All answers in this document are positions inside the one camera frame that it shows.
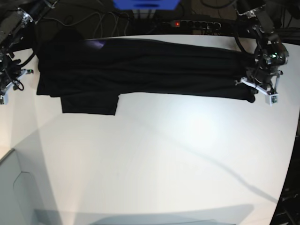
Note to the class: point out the black T-shirt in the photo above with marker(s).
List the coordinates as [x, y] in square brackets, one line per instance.
[89, 76]

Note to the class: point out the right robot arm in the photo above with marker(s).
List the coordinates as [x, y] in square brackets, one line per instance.
[15, 17]

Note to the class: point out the black power strip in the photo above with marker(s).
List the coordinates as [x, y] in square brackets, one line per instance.
[188, 24]

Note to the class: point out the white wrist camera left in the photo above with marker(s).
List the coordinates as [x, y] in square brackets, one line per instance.
[271, 99]

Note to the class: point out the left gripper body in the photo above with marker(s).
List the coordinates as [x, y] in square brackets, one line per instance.
[262, 80]

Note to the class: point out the grey cabinet beside table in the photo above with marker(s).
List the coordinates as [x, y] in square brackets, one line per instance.
[20, 199]

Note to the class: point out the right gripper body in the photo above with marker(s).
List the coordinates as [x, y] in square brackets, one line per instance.
[11, 74]

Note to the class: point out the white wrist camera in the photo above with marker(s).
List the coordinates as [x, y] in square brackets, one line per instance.
[3, 99]
[271, 99]

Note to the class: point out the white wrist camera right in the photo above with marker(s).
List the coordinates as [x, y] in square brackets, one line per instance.
[3, 99]

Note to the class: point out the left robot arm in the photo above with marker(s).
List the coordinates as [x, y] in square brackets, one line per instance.
[269, 54]

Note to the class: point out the blue plastic bin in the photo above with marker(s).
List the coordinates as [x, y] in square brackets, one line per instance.
[146, 4]

